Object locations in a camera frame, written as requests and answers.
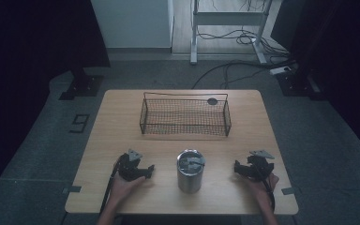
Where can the black round table grommet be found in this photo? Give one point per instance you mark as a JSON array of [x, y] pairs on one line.
[[212, 101]]

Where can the grey tape piece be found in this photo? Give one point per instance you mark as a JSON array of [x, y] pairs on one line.
[[72, 189], [288, 190]]

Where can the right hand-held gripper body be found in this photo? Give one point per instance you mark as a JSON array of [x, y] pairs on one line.
[[259, 165]]

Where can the person's right hand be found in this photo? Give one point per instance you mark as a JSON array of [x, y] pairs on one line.
[[261, 189]]

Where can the steel tumbler with lid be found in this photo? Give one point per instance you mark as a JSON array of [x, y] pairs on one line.
[[190, 178]]

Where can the person's left hand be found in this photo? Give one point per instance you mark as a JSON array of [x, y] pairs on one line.
[[125, 187]]

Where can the dark curtain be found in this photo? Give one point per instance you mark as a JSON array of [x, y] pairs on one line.
[[340, 62], [28, 62]]

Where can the white metal desk frame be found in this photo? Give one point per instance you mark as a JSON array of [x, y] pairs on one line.
[[225, 18]]

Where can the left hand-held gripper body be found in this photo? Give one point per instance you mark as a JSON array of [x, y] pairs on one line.
[[128, 167]]

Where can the white power strip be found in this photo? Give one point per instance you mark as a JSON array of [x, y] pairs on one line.
[[282, 69]]

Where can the black stand base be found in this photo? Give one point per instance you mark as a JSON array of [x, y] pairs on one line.
[[82, 86], [296, 82]]

